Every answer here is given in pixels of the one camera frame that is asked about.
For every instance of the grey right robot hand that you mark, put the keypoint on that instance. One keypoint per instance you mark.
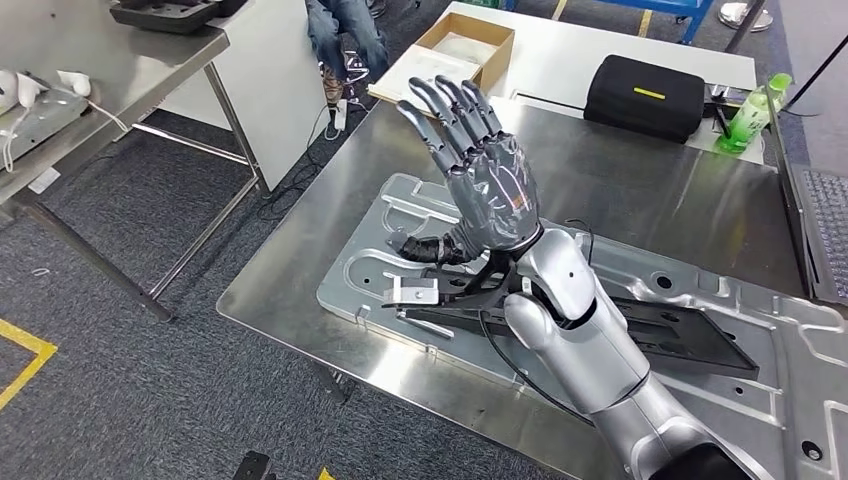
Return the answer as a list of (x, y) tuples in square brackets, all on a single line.
[(493, 192)]

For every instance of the black plastic car part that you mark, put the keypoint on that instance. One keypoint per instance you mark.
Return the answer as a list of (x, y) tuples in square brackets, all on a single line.
[(689, 344)]

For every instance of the blue metal shelf rack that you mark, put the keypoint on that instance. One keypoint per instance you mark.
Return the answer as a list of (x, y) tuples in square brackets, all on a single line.
[(662, 6)]

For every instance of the stainless steel workbench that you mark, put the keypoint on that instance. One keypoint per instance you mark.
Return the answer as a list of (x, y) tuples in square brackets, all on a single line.
[(99, 66)]

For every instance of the stainless steel table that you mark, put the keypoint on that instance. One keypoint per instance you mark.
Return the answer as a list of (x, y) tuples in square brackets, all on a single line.
[(629, 179)]

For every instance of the brown cardboard box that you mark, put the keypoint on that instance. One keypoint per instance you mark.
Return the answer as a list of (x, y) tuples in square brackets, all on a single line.
[(497, 53)]

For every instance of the white table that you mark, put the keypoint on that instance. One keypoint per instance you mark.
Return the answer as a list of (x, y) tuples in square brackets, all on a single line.
[(563, 53)]

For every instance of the white power strip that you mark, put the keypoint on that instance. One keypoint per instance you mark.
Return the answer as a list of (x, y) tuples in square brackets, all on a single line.
[(340, 114)]

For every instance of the black case with yellow label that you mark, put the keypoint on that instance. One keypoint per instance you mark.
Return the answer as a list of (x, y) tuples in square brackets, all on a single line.
[(642, 99)]

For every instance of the person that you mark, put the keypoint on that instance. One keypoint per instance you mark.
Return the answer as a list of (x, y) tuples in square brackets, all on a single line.
[(338, 33)]

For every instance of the white cabinet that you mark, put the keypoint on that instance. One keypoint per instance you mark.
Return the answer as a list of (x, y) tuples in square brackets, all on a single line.
[(278, 86)]

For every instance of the small black device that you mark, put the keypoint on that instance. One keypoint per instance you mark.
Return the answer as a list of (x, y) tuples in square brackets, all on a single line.
[(722, 109)]

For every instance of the green drink bottle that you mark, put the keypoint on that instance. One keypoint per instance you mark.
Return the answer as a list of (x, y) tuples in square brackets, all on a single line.
[(748, 119)]

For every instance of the large grey metal tray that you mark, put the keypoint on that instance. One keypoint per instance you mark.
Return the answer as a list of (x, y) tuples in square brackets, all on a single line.
[(762, 318)]

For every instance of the grey laptop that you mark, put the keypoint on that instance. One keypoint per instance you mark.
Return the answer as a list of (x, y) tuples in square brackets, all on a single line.
[(825, 225)]

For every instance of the thin black pole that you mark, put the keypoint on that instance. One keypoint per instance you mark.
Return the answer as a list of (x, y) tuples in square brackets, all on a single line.
[(818, 69)]

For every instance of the black robot left foot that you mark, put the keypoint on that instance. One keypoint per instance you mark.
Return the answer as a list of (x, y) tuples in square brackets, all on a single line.
[(252, 467)]

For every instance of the white handheld controller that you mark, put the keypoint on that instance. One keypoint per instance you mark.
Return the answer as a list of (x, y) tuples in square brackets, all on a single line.
[(76, 83)]

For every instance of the white label sticker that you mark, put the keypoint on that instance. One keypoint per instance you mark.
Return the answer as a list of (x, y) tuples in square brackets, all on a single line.
[(44, 180)]

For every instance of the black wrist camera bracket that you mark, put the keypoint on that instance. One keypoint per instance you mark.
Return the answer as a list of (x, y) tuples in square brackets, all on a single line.
[(477, 291)]

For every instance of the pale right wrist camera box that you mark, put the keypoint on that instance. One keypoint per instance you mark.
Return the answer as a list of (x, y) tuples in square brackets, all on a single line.
[(414, 291)]

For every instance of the black post with round base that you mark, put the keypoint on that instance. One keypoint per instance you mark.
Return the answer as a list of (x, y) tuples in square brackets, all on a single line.
[(745, 16)]

